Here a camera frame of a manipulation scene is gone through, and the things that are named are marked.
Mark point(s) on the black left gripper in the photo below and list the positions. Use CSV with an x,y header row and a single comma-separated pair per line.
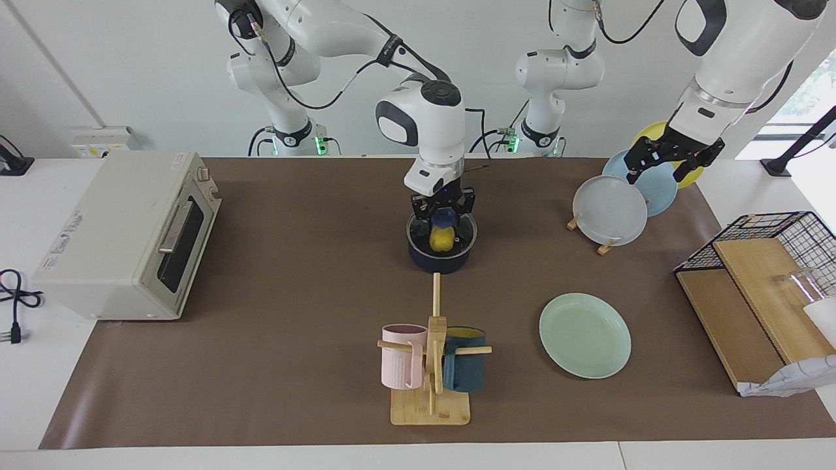
x,y
676,147

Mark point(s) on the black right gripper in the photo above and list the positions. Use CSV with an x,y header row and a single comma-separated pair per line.
x,y
443,199

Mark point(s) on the glass lid purple knob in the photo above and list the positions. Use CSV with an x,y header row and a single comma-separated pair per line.
x,y
446,217

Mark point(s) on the yellow potato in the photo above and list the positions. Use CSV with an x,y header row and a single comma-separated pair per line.
x,y
442,240

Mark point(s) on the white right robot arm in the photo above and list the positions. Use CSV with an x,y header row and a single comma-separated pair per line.
x,y
431,124

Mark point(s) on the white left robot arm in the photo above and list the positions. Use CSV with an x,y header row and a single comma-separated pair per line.
x,y
738,65

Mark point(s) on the light blue plate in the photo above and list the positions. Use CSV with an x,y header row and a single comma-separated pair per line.
x,y
659,192

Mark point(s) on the yellow plate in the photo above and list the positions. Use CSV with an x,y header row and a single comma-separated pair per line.
x,y
653,134

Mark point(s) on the grey plate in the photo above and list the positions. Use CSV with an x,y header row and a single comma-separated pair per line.
x,y
610,210

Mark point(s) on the wooden plate rack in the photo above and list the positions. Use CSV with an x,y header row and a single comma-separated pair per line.
x,y
606,248

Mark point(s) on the pale green plate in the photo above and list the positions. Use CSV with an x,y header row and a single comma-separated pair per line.
x,y
584,336

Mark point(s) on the black clamp stand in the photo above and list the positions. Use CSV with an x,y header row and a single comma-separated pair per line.
x,y
793,147

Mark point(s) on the light wooden board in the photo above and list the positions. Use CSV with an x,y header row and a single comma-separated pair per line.
x,y
761,281

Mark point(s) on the pink ribbed mug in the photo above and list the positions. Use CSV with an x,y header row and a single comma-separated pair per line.
x,y
398,365

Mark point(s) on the dark blue mug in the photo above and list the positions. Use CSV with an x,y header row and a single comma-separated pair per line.
x,y
465,375

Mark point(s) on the brown wooden board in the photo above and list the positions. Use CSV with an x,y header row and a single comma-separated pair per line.
x,y
725,326

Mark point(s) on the clear glass cup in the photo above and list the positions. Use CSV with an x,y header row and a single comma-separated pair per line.
x,y
803,284

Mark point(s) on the wooden mug tree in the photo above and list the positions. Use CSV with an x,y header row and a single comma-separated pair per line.
x,y
431,408

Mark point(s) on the white cup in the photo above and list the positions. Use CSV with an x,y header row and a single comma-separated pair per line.
x,y
824,320

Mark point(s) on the brown table mat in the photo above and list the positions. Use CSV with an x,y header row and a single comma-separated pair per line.
x,y
261,365

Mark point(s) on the beige toaster oven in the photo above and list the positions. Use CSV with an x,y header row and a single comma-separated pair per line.
x,y
111,235

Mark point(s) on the white wall socket box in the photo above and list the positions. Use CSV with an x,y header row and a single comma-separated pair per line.
x,y
104,142

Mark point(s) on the black desk mount base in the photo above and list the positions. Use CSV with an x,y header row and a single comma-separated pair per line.
x,y
13,163

